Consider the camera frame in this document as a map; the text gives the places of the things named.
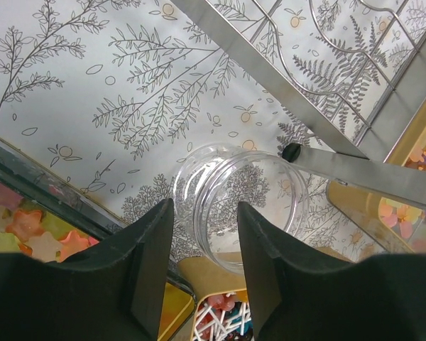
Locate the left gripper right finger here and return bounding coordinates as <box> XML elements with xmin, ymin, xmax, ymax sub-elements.
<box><xmin>237</xmin><ymin>202</ymin><xmax>426</xmax><ymax>340</ymax></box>

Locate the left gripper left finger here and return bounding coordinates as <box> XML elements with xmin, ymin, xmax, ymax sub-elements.
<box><xmin>0</xmin><ymin>199</ymin><xmax>174</xmax><ymax>340</ymax></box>

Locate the tin of popsicle candies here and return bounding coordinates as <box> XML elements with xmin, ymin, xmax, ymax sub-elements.
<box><xmin>327</xmin><ymin>99</ymin><xmax>426</xmax><ymax>253</ymax></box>

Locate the tin of gummy candies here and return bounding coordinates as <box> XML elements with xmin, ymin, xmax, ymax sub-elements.
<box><xmin>0</xmin><ymin>140</ymin><xmax>195</xmax><ymax>340</ymax></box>

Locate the tin of lollipops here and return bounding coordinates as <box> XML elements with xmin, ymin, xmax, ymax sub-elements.
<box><xmin>177</xmin><ymin>248</ymin><xmax>345</xmax><ymax>341</ymax></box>

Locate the floral table mat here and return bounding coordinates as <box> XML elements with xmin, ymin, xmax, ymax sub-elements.
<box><xmin>0</xmin><ymin>1</ymin><xmax>426</xmax><ymax>222</ymax></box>

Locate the clear plastic jar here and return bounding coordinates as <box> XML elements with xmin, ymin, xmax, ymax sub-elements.
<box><xmin>173</xmin><ymin>143</ymin><xmax>310</xmax><ymax>274</ymax></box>

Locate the steel dish rack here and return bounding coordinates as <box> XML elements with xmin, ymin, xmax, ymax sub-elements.
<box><xmin>170</xmin><ymin>0</ymin><xmax>426</xmax><ymax>211</ymax></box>

